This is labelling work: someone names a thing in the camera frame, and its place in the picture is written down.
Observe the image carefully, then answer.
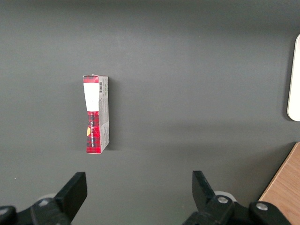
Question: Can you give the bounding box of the red plaid cardboard box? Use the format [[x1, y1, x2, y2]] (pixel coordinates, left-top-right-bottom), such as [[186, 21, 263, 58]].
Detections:
[[82, 75, 110, 155]]

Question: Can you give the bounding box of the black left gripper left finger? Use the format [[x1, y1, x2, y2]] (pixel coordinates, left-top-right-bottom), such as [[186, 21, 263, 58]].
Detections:
[[0, 172, 88, 225]]

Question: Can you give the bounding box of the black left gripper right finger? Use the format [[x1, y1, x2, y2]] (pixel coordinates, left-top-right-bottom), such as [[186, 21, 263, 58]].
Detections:
[[182, 170, 291, 225]]

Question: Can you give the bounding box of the beige rectangular tray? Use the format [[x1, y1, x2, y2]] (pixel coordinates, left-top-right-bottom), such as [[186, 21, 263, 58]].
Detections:
[[287, 33, 300, 122]]

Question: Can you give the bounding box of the wooden two-drawer cabinet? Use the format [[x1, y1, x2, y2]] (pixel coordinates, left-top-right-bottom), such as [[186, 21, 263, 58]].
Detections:
[[257, 142, 300, 225]]

